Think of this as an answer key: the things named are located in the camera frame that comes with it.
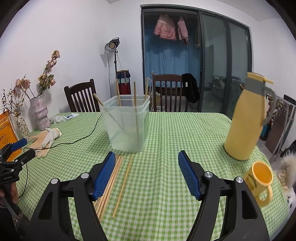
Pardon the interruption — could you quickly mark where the orange book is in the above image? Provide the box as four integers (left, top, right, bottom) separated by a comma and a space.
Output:
0, 110, 22, 151

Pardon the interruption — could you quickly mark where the pink white ribbed vase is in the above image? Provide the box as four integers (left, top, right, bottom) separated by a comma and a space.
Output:
29, 94, 51, 131

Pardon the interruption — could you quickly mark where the white crumpled cloth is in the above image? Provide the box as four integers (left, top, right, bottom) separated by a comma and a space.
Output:
50, 112, 80, 123

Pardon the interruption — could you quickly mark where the sliding glass door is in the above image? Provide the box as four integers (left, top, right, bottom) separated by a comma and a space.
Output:
141, 5, 253, 120

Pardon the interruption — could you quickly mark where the olive hanging cloth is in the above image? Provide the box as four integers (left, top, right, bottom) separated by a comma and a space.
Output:
194, 24, 201, 48

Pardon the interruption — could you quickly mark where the green checked tablecloth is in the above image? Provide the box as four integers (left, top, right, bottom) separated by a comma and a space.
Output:
14, 111, 287, 241

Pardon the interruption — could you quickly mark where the small pink jacket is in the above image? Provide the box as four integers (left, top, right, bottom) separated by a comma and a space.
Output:
177, 16, 189, 45

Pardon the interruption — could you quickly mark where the bunch of wooden chopsticks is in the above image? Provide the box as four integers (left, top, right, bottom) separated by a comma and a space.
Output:
94, 154, 134, 223

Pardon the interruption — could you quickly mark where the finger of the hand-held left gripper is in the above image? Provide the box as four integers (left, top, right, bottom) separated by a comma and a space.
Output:
0, 138, 28, 161
14, 149, 36, 167

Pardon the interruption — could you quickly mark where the dried flower bouquet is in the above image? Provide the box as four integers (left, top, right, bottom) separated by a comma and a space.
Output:
15, 50, 61, 99

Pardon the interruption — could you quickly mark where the dried twig bunch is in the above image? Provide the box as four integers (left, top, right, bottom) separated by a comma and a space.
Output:
0, 87, 25, 117

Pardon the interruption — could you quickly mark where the yellow bear mug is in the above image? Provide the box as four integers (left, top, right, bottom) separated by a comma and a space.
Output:
243, 161, 274, 207

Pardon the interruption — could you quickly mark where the red blue fringed decoration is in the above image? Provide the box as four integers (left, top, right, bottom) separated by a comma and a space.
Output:
115, 69, 131, 95

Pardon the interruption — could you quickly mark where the black jacket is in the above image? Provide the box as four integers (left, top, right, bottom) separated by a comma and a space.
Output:
181, 73, 200, 104

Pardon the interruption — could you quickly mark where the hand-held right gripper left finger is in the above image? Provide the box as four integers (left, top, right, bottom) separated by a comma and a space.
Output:
28, 151, 116, 241

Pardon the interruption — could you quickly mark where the black cable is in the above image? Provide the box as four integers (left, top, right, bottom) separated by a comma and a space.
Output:
18, 113, 103, 198

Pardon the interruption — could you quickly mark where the row of brown hanging pieces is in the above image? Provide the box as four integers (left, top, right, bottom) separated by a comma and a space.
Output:
266, 93, 284, 112

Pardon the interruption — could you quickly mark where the small floral vase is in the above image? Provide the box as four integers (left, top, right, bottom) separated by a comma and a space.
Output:
17, 116, 30, 141

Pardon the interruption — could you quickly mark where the clear plastic container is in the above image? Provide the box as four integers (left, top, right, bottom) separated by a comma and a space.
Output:
102, 95, 151, 153

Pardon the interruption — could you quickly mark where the dark potted plant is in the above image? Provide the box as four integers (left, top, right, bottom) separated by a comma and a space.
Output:
209, 77, 226, 90

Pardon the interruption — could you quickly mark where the large pink jacket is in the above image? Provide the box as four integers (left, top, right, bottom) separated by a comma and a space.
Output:
154, 14, 178, 41

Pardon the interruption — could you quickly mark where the dark wooden chair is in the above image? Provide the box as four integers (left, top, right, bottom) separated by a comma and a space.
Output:
64, 79, 101, 113
152, 74, 189, 112

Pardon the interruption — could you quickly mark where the dark brown panel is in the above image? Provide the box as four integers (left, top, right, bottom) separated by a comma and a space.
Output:
265, 95, 295, 153

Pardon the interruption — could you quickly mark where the red and blue object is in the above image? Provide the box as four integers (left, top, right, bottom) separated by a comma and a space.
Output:
259, 124, 271, 141

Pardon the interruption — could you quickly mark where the person's left hand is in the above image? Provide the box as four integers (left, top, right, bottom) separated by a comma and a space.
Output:
0, 183, 20, 217

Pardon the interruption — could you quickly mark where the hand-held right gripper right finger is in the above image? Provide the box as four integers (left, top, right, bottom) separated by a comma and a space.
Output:
178, 150, 270, 241

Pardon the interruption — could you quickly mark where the metal drying rack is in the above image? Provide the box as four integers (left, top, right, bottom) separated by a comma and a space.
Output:
266, 91, 296, 163

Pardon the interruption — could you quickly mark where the studio light on stand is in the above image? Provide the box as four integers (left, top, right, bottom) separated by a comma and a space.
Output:
104, 37, 122, 80

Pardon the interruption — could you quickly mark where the blue curtain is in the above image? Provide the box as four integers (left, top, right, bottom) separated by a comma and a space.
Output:
144, 14, 200, 80

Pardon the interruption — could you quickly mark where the fluffy white dog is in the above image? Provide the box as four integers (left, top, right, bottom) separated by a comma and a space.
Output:
274, 148, 296, 212

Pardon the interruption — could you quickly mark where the white work glove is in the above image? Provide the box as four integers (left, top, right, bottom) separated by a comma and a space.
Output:
42, 127, 62, 149

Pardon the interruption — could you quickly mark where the yellow thermos jug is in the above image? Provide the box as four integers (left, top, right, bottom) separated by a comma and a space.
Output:
223, 72, 277, 161

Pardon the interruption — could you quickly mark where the yellowish work glove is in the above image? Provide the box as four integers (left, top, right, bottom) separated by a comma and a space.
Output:
29, 131, 55, 159

